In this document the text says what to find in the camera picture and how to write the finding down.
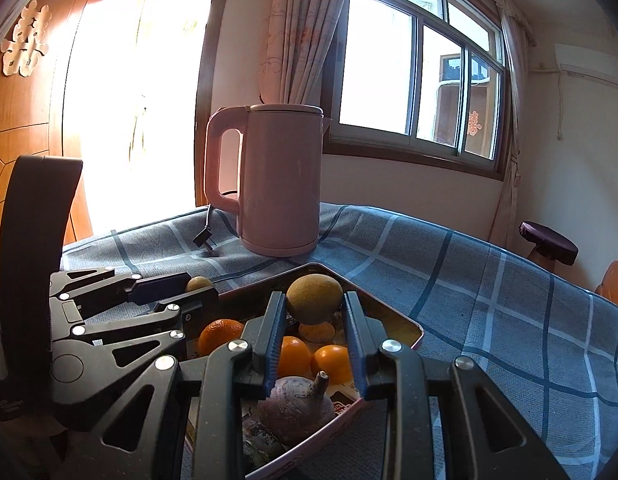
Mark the blue plaid tablecloth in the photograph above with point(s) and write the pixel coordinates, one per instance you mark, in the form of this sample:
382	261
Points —
489	310

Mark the red paper window decoration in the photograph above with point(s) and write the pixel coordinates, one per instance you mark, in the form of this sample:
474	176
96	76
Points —
473	123

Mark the purple cushioned stool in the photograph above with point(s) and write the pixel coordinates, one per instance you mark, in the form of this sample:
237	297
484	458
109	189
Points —
549	242

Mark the black kettle power plug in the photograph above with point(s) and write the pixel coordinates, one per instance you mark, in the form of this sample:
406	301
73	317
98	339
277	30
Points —
205	240

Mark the white paper door decoration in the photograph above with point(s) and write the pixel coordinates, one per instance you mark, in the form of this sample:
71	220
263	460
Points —
24	42

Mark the small yellow round fruit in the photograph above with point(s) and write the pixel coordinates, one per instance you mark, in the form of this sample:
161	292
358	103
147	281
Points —
200	284
314	300

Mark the printed paper leaflet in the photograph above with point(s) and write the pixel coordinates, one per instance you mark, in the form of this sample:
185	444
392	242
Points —
345	400

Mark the wooden door frame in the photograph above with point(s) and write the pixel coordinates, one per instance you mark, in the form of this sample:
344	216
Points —
209	85

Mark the pink electric kettle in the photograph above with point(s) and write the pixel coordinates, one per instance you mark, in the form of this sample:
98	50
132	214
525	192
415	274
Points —
279	185

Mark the brown leather chair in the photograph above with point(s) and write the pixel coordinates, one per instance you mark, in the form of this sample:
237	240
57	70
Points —
616	280

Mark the pink metal tin box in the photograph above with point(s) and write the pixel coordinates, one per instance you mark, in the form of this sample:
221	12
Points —
384	322

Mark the small orange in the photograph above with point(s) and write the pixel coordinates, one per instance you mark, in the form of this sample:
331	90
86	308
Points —
333	362
295	357

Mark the wooden door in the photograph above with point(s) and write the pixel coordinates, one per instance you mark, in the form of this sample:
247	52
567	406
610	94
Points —
29	110

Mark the pink patterned curtain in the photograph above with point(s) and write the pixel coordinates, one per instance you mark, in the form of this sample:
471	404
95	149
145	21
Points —
299	30

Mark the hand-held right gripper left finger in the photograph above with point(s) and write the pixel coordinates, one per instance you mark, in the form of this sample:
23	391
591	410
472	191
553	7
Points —
274	340

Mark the wood framed sliding window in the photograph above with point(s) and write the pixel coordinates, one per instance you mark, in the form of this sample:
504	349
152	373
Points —
417	85

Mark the purple round root vegetable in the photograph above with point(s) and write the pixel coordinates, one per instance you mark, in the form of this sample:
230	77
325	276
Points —
294	407

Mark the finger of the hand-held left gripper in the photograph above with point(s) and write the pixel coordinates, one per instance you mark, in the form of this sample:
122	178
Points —
159	287
189	305

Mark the large orange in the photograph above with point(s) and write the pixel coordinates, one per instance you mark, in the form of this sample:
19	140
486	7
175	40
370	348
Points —
219	336

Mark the white wall air conditioner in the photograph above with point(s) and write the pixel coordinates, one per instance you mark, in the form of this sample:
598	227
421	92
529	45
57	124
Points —
584	57

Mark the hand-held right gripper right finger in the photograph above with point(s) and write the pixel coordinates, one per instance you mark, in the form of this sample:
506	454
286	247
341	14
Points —
356	350

